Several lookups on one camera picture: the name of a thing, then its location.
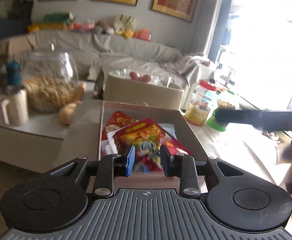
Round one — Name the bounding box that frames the red yellow chip bag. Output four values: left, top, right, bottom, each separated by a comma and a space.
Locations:
113, 118, 190, 172

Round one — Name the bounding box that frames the pink cardboard box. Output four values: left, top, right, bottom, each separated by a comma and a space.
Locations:
93, 101, 207, 189

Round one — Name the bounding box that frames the red peanut snack packet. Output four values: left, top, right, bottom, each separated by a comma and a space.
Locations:
100, 111, 137, 157

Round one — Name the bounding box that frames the green gumball candy dispenser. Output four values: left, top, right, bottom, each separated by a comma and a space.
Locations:
207, 90, 239, 132

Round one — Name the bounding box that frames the red lid plastic jar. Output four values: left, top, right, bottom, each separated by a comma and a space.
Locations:
184, 80, 217, 126

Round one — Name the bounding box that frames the cream oval container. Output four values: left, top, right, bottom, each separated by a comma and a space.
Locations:
103, 69, 184, 110

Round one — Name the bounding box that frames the glass jar with nuts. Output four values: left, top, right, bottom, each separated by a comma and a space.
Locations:
21, 42, 86, 113

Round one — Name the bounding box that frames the white ceramic mug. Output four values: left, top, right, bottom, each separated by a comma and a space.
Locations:
1, 85, 29, 126

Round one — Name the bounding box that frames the beige covered sofa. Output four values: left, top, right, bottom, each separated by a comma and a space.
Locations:
0, 30, 214, 96

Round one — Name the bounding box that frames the teal bottle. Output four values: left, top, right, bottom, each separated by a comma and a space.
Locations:
5, 62, 22, 86

